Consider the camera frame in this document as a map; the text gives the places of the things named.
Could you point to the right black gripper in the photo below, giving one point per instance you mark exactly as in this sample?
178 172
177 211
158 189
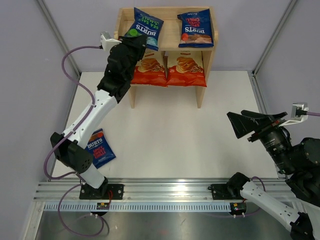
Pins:
242 125

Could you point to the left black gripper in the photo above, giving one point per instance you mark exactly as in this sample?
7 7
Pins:
138 43

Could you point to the blue bag back side up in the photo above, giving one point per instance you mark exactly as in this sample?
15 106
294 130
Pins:
146 24

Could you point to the cassava chips bag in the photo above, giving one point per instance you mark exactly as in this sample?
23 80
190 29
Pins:
185 68
150 70

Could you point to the blue Burts bag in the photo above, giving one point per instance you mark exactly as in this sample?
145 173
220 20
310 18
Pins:
196 30
99 148

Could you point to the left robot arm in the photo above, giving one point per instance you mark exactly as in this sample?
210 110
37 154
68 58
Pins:
69 147

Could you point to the wooden two-tier shelf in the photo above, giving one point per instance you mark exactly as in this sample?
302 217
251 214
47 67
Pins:
169 38

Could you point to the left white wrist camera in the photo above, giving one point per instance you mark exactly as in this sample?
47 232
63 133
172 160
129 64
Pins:
107 42

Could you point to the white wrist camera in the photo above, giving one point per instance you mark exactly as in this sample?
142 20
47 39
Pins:
298 114
107 42

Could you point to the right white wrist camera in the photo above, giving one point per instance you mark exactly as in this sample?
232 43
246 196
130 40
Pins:
298 114

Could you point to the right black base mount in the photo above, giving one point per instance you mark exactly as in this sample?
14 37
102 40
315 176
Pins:
225 191

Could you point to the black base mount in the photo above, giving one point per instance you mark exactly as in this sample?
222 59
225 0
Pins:
225 191
106 191

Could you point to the aluminium mounting rail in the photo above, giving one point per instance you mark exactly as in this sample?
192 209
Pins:
142 190

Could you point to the white slotted cable duct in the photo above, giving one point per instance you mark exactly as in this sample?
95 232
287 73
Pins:
139 207

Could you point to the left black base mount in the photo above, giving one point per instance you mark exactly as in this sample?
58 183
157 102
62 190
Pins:
106 191

